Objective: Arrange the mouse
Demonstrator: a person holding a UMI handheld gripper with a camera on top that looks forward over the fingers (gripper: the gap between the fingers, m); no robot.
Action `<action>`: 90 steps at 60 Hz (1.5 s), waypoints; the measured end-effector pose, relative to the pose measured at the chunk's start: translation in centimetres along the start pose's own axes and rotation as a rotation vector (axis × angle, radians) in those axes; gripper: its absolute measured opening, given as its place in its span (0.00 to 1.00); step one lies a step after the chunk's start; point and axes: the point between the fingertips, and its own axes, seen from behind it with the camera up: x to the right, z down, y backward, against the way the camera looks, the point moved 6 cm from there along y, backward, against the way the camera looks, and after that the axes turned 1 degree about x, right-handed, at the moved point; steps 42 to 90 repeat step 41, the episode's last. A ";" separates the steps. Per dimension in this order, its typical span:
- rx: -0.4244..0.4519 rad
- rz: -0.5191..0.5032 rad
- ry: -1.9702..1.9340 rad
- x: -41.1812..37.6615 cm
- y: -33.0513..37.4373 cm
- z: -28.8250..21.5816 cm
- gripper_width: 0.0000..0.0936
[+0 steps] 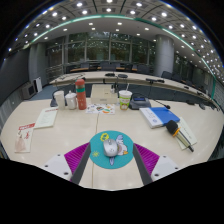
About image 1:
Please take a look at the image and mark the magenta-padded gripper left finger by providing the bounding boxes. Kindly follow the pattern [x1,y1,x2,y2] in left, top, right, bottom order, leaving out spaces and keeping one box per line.
[42,142,92,186]

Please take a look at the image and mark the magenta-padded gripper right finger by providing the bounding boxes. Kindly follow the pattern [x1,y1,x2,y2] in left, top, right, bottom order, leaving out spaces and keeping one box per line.
[132,142,181,187]

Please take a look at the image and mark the silver grey computer mouse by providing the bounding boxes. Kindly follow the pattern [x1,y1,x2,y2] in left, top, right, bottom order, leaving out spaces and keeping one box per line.
[102,138,119,158]

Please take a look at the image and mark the teal round cartoon mouse pad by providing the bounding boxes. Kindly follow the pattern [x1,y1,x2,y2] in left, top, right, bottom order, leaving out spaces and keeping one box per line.
[89,130,135,170]

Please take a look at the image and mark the blue and white book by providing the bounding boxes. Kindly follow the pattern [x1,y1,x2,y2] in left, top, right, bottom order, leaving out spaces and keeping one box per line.
[139,106,181,130]

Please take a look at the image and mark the pale green booklet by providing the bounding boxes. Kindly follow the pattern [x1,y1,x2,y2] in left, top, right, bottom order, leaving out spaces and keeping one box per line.
[174,116,198,151]

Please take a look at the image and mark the colourful printed paper sheet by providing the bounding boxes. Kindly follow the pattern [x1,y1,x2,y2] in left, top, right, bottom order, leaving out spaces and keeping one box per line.
[85,103,116,116]

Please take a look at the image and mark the red and white leaflet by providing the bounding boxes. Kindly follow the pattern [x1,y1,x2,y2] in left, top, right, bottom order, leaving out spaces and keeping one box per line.
[14,122,36,154]

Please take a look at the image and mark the black gooseneck microphone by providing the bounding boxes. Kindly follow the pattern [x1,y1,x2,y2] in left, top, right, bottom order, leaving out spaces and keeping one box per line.
[150,97,172,110]

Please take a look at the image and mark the black conference console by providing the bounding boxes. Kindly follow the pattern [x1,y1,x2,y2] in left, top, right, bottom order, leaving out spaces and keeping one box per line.
[128,92,152,111]

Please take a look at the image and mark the white lidded cup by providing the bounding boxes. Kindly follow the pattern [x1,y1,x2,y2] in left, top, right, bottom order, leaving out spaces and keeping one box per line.
[64,90,78,111]

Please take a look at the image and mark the white paper cup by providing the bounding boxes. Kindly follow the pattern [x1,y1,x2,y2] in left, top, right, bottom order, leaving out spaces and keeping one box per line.
[53,90,66,111]

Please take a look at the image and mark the green printed paper cup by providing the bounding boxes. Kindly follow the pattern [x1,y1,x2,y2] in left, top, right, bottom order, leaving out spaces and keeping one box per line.
[118,89,133,111]

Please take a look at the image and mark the red thermos bottle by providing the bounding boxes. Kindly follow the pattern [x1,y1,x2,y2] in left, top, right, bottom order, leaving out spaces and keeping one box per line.
[74,78,88,111]

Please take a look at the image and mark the beige cardboard box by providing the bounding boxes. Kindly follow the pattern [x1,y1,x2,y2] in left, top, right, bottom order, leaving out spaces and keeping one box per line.
[90,83,118,105]

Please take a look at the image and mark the grey box monitor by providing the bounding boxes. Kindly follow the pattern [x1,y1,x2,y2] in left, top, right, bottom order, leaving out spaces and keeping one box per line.
[21,81,37,100]

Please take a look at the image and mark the curved wooden conference desk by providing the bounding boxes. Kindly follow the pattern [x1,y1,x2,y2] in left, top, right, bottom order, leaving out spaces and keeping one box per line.
[49,69,214,103]

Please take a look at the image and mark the dark office chairs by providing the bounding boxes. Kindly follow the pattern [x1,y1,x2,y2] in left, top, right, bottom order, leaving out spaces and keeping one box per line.
[79,60,209,111]

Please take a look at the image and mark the ceiling lights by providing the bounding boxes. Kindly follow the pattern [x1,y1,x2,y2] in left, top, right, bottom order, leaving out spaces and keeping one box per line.
[6,0,224,78]

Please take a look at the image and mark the black microphone with orange ring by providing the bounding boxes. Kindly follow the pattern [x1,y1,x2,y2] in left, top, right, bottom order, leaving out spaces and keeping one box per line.
[165,119,195,153]

